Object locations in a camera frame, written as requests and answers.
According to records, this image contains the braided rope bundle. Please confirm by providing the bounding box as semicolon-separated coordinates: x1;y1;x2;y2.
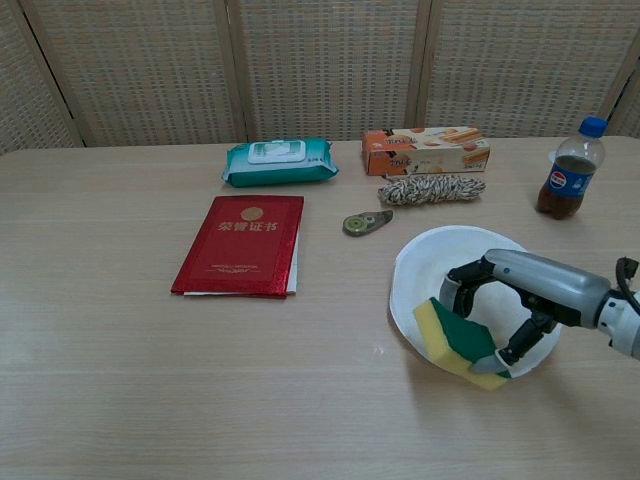
375;174;487;208

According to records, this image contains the cola bottle blue cap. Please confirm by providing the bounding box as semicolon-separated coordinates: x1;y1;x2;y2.
536;115;609;220

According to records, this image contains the woven folding screen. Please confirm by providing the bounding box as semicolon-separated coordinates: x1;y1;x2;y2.
0;0;640;156

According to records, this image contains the orange biscuit box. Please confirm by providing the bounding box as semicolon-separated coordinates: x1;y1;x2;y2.
361;127;491;177

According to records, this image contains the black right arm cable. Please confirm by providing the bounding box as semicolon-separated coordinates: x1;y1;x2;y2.
614;256;640;304

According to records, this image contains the white plate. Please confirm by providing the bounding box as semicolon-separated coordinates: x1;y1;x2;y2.
388;225;561;379

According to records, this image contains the red certificate book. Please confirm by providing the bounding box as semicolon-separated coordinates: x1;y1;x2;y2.
170;195;305;300

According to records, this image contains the green yellow sponge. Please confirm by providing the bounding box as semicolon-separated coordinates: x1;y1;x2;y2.
412;297;514;392

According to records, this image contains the correction tape dispenser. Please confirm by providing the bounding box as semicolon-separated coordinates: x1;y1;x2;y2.
342;209;394;236

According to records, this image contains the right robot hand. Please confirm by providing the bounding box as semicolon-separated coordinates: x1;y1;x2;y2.
439;248;614;375

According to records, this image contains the teal wet wipes pack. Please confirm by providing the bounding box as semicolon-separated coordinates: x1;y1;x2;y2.
221;136;340;189

